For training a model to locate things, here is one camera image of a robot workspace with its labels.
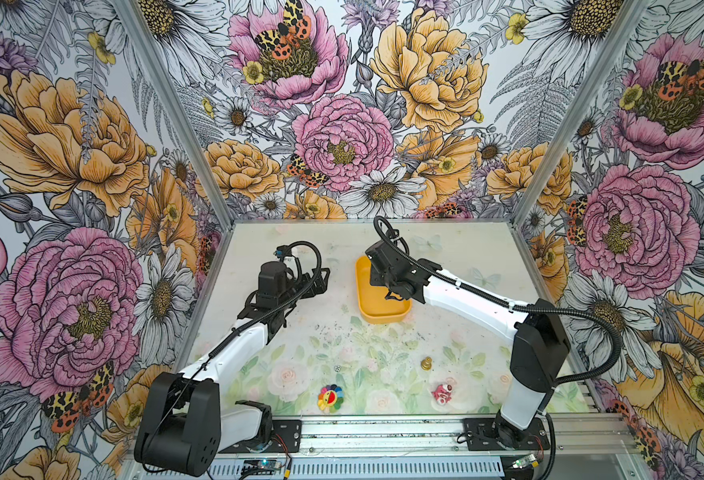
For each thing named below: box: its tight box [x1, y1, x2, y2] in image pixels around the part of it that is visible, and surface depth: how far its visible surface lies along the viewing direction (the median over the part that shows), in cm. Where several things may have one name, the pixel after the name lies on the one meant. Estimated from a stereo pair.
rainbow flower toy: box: [317, 384, 344, 414], surface depth 81 cm
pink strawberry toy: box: [431, 384, 453, 405], surface depth 79 cm
